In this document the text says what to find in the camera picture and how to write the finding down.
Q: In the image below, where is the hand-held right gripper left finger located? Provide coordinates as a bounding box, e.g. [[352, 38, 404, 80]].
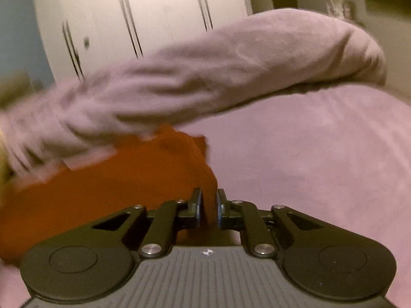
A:
[[91, 188, 204, 259]]

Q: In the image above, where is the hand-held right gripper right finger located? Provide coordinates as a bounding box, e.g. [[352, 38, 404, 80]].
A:
[[217, 188, 325, 259]]

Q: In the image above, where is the rust brown knit cardigan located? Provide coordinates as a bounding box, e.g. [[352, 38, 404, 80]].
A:
[[0, 124, 217, 265]]

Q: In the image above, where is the bed with lilac sheet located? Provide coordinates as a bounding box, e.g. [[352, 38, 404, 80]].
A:
[[0, 85, 411, 308]]

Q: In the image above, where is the lilac rolled duvet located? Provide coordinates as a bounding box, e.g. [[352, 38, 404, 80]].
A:
[[0, 9, 388, 182]]

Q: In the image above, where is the white wardrobe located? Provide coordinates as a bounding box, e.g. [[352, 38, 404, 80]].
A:
[[32, 0, 255, 84]]

